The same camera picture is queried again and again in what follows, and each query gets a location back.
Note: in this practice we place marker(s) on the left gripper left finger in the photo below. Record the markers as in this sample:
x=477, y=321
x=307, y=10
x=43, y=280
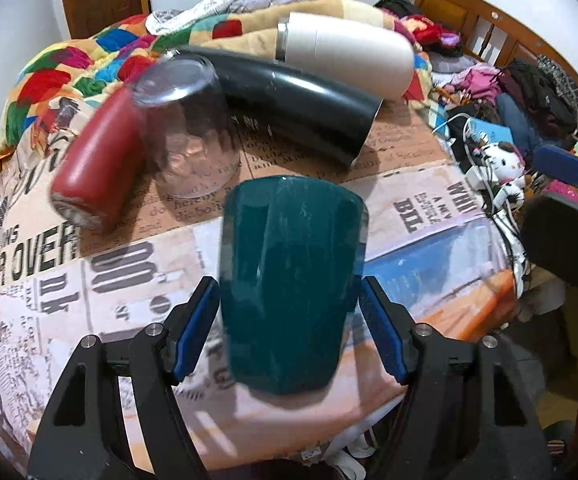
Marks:
x=82, y=433

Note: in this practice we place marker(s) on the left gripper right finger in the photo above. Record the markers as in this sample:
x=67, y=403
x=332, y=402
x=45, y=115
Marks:
x=465, y=415

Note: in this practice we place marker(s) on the dark green cup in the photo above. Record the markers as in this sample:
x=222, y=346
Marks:
x=292, y=256

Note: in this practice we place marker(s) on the hello kitty plush toy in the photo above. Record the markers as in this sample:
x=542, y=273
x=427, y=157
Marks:
x=504, y=167

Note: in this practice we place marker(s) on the light blue booklet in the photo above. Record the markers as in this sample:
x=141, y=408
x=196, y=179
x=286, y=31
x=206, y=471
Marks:
x=489, y=133

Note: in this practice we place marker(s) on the newspaper print tablecloth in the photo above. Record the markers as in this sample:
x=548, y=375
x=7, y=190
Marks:
x=430, y=244

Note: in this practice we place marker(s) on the wooden bed headboard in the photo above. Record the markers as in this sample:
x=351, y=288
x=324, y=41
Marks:
x=490, y=34

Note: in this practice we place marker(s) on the red plush toy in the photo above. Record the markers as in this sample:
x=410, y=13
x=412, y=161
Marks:
x=429, y=33

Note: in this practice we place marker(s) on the black thermos bottle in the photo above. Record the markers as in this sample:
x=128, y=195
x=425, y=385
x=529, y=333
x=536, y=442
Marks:
x=324, y=115

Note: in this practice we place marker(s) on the white thermos bottle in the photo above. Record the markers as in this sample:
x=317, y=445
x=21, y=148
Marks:
x=365, y=56

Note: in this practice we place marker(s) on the red thermos bottle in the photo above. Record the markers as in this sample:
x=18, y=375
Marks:
x=99, y=167

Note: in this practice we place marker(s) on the clear glass tumbler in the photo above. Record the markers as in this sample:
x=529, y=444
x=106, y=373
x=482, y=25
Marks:
x=186, y=128

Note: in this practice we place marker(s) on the colourful patchwork blanket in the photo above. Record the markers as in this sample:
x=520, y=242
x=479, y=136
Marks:
x=90, y=69

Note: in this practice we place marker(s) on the white striped cloth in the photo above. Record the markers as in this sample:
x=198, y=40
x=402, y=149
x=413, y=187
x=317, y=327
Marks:
x=160, y=23

